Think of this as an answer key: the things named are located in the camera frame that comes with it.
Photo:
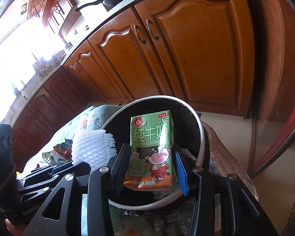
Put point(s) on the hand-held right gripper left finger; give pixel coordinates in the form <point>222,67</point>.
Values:
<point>123,167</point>

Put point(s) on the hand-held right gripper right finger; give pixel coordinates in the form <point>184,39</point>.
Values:
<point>182,174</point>

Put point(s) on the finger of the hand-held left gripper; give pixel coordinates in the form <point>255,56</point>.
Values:
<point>39,188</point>
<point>64,169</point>

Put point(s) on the large white foam fruit net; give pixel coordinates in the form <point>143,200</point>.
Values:
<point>91,145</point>

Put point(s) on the green milk carton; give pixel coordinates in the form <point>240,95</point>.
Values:
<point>150,137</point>

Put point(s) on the white rimmed black bin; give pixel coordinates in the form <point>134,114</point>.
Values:
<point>186,123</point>

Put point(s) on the person's left hand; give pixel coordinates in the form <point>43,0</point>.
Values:
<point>13,228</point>

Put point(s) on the crumpled printed paper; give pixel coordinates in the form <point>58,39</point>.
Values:
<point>51,158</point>

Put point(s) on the yellow snack packet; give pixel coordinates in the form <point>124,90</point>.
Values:
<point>19,174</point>

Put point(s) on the red snack wrapper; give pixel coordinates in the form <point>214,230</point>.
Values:
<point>62,147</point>

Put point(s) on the foil covered stand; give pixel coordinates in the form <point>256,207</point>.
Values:
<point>226,157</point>

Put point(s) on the kitchen window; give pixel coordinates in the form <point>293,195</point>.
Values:
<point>12,54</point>

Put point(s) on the wooden lower cabinets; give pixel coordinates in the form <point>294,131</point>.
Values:
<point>186,49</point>

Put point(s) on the wooden cabinets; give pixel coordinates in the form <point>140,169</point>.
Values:
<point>51,7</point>
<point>186,49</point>

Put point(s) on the wooden upper cabinets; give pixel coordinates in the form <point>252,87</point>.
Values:
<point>51,7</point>

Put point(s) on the red wooden door frame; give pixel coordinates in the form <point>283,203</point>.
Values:
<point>285,78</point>

